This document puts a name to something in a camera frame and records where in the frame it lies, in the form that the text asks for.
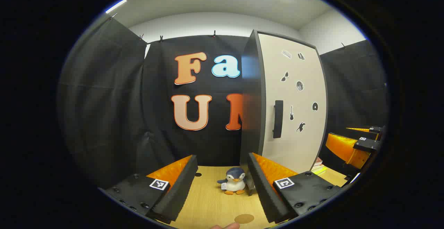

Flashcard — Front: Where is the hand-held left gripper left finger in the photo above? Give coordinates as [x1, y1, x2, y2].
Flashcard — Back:
[98, 154, 199, 225]

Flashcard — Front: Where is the penguin plush toy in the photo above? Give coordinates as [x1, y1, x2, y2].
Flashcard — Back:
[217, 167, 247, 195]

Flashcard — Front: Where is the round brown coaster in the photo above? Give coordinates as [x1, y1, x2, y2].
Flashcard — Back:
[234, 214, 255, 224]

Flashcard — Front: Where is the white cabinet door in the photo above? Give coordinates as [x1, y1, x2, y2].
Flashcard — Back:
[257, 31, 328, 174]

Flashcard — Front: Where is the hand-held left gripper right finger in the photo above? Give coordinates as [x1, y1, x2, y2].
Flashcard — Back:
[247, 152, 342, 224]

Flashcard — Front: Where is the ceiling light strip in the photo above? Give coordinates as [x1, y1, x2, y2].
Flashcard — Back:
[105, 0, 127, 14]

